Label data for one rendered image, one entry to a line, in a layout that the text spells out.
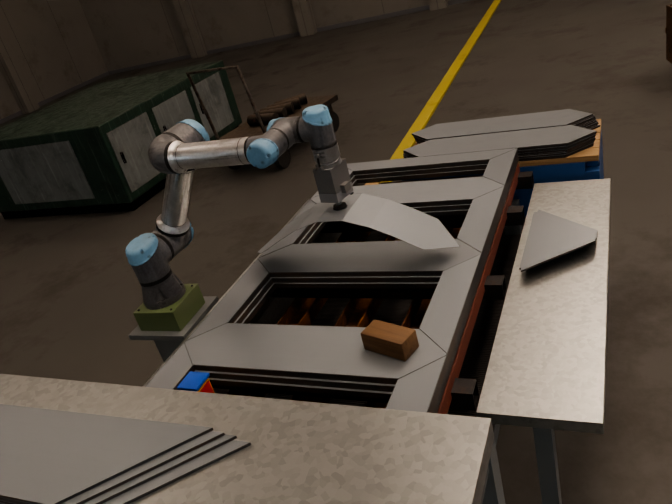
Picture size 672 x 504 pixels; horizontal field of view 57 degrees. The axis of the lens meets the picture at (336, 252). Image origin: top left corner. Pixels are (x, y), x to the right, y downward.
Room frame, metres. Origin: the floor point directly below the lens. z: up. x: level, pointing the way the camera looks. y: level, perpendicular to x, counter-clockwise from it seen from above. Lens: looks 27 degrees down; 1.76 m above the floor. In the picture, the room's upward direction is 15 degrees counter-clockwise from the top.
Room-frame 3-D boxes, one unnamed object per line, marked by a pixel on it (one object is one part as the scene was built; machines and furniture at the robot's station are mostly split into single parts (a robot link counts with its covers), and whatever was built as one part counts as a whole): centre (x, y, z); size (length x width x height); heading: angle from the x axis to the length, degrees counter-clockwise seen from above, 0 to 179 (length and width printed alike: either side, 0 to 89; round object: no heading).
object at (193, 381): (1.25, 0.42, 0.88); 0.06 x 0.06 x 0.02; 61
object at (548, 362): (1.50, -0.61, 0.74); 1.20 x 0.26 x 0.03; 151
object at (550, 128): (2.45, -0.78, 0.82); 0.80 x 0.40 x 0.06; 61
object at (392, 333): (1.19, -0.07, 0.89); 0.12 x 0.06 x 0.05; 44
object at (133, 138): (6.55, 1.91, 0.40); 2.03 x 1.86 x 0.80; 151
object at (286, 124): (1.73, 0.05, 1.28); 0.11 x 0.11 x 0.08; 58
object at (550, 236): (1.63, -0.68, 0.77); 0.45 x 0.20 x 0.04; 151
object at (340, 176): (1.68, -0.05, 1.13); 0.10 x 0.09 x 0.16; 50
